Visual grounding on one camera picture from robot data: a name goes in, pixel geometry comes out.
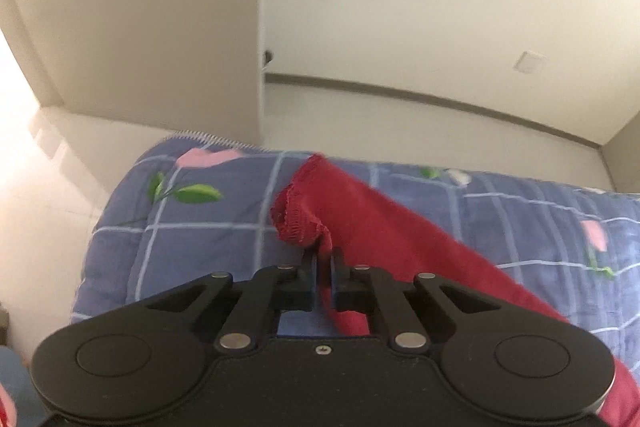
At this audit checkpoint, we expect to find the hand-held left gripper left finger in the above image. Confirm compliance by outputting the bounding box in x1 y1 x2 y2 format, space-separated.
142 249 319 354

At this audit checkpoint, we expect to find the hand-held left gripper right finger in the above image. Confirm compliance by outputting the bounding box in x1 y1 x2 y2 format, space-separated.
331 247 502 351

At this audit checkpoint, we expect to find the red knit garment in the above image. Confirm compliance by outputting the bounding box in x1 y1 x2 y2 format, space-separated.
270 153 640 427

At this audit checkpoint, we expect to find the blue floral checked quilt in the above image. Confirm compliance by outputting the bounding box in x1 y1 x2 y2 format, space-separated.
70 130 640 364

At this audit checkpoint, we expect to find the grey baseboard strip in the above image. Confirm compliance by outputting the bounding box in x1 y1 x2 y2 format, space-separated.
264 73 607 150

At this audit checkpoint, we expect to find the beige wardrobe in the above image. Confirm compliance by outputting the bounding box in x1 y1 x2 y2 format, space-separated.
0 0 267 144

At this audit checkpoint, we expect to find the white wall socket plate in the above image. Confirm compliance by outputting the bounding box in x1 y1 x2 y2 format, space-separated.
513 51 544 76

